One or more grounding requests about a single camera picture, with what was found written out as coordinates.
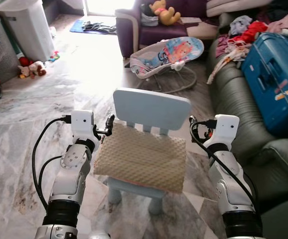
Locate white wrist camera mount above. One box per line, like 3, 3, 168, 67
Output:
71, 110, 96, 143
211, 115, 240, 148

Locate grey cloth bag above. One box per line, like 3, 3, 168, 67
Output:
141, 4, 159, 27

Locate yellow bear plush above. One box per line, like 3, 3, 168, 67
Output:
149, 0, 181, 26

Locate bright red garment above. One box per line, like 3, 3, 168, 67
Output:
229, 21, 268, 44

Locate long black left arm cable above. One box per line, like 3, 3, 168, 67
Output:
31, 116, 73, 210

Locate grey blue garment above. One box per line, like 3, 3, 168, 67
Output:
229, 15, 254, 35

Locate pale pink garment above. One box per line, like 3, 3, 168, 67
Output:
266, 12, 288, 35

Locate short black left arm cable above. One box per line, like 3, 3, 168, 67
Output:
37, 155, 64, 210

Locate dark crumpled clothes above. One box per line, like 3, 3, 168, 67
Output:
82, 21, 118, 34

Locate white cushion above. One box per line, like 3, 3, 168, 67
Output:
206, 0, 274, 18

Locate white air purifier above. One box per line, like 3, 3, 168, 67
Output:
0, 0, 55, 63

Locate purple armchair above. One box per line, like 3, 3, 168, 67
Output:
115, 0, 219, 59

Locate light blue child chair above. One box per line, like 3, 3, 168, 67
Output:
106, 88, 193, 216

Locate brown and red plush toy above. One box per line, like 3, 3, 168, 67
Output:
17, 56, 47, 79

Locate blue hard suitcase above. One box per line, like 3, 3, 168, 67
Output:
241, 32, 288, 137

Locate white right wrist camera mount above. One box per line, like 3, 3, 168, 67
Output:
211, 115, 240, 148

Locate printed baby bouncer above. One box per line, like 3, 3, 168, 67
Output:
129, 36, 205, 94

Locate blue floor mat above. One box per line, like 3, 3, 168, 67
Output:
69, 19, 118, 35

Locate dark green leather sofa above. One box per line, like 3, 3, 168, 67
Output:
207, 12, 288, 239

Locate grey robot leg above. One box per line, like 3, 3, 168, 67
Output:
87, 231, 111, 239

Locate magenta garment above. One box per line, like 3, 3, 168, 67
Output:
215, 34, 234, 53

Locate beige dotted pillow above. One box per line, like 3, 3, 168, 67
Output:
93, 121, 189, 194

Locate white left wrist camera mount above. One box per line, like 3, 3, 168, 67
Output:
71, 110, 96, 143

